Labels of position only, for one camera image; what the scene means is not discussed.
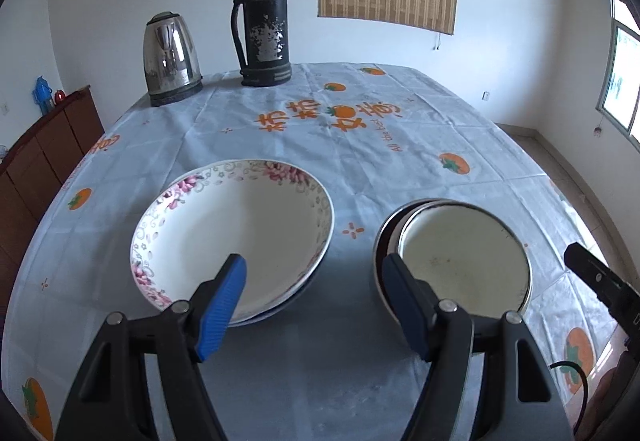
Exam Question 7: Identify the white enamel bowl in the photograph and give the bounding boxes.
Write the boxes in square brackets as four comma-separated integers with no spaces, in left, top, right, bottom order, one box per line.
[397,204,533,322]

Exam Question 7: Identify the orange print grey tablecloth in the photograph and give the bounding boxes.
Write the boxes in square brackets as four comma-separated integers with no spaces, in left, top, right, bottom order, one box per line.
[0,62,632,441]

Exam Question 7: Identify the worn black thermos flask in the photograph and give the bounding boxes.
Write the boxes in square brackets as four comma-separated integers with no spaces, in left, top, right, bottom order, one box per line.
[231,0,292,88]

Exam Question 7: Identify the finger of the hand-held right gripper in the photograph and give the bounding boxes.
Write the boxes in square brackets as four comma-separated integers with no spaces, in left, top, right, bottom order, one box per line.
[564,242,640,337]

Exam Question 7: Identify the red floral white plate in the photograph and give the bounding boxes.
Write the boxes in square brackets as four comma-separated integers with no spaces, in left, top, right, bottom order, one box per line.
[159,171,326,328]

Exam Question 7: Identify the stainless steel bowl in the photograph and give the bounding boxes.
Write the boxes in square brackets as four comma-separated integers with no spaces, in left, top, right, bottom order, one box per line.
[372,198,535,352]

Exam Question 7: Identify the black cable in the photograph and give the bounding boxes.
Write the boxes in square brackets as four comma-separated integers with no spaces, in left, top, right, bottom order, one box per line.
[549,361,591,437]

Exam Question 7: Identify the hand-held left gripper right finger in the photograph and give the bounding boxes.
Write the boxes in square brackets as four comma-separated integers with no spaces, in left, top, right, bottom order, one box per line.
[381,253,575,441]

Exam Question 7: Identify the blue thermos jug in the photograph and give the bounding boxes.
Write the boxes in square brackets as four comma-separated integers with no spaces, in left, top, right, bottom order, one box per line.
[32,76,55,116]

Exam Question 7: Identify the window with white frame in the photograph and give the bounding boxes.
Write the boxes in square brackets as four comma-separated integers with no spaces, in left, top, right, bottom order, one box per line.
[595,0,640,144]

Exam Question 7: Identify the pink floral white plate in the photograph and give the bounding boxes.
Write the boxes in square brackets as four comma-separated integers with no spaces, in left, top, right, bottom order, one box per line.
[130,159,335,326]

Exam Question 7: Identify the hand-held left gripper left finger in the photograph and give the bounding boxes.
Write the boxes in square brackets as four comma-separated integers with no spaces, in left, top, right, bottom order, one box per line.
[55,253,248,441]

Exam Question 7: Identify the brown wooden sideboard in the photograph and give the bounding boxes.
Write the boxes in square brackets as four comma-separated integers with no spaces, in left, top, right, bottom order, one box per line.
[0,85,106,337]

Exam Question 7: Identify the stainless steel electric kettle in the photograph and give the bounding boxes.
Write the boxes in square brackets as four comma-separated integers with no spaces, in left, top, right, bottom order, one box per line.
[142,11,204,108]

